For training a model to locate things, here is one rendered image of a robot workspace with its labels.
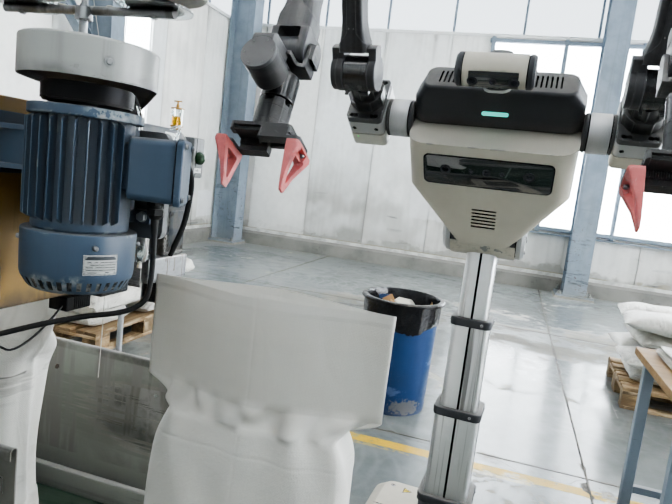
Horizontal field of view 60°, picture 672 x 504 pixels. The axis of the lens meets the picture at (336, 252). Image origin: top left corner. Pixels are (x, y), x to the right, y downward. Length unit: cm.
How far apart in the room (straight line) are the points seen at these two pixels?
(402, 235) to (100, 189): 846
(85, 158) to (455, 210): 94
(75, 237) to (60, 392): 109
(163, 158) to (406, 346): 257
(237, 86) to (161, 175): 914
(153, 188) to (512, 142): 84
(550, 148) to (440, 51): 800
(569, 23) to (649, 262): 353
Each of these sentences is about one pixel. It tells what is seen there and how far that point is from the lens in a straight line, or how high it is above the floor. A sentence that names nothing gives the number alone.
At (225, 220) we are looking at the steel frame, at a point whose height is 35.
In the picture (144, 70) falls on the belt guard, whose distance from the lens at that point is 84.
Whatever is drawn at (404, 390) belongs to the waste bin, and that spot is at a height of 16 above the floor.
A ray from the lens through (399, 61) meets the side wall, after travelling 940.
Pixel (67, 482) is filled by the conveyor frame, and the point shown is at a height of 39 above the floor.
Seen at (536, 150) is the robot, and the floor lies 139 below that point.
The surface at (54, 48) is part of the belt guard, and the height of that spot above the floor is 139.
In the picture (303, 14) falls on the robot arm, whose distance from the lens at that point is 104.
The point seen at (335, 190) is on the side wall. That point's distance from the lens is 942.
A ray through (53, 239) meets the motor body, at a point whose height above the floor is 116.
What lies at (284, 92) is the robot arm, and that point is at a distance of 97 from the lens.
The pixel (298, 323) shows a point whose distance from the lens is 104.
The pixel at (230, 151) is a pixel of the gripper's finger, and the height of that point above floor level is 130.
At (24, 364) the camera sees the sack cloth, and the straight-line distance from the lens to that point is 145.
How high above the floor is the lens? 128
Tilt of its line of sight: 7 degrees down
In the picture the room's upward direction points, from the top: 7 degrees clockwise
